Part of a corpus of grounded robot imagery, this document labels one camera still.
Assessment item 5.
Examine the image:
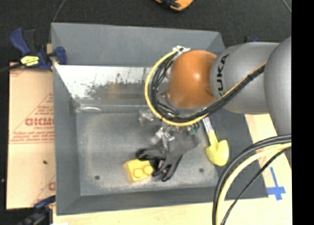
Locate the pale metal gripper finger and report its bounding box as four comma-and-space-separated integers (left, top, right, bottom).
163, 133, 176, 150
150, 130, 168, 145

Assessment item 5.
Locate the black glove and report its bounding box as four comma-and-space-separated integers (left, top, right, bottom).
135, 133, 201, 183

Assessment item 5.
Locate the crumpled clear plastic wrapper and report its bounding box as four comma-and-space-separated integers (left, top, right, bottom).
138, 109, 160, 128

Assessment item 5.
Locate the yellow toy brick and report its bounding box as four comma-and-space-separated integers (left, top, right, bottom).
123, 158, 155, 184

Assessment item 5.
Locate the grey metal bin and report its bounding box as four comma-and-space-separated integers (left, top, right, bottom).
50, 22, 268, 215

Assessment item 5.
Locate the yellow toy shovel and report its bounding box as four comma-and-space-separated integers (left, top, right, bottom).
204, 130, 230, 168

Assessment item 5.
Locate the brown cardboard board red print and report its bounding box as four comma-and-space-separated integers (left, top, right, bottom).
5, 62, 56, 210

